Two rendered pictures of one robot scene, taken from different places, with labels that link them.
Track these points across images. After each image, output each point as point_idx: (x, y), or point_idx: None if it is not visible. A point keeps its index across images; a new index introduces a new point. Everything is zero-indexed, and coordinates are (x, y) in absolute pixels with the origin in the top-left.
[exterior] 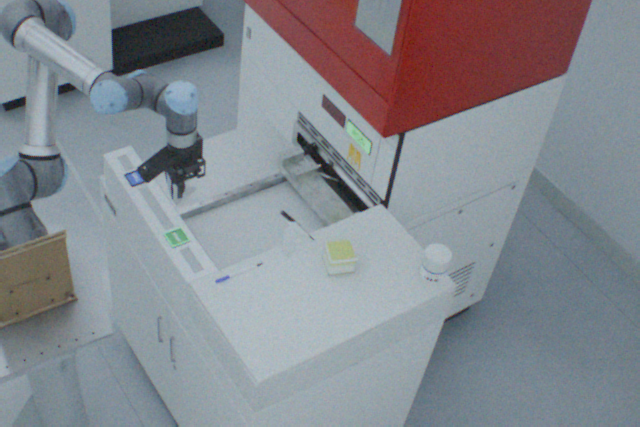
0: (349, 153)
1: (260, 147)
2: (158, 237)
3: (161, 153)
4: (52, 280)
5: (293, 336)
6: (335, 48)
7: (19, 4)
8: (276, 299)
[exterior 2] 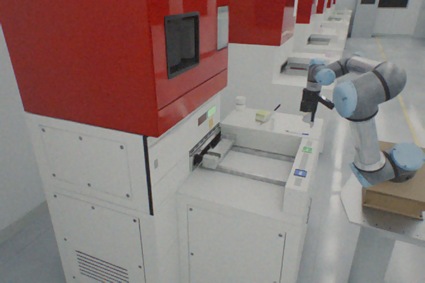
0: (209, 126)
1: (202, 184)
2: (315, 153)
3: (322, 97)
4: None
5: (300, 119)
6: (212, 74)
7: (389, 64)
8: (293, 125)
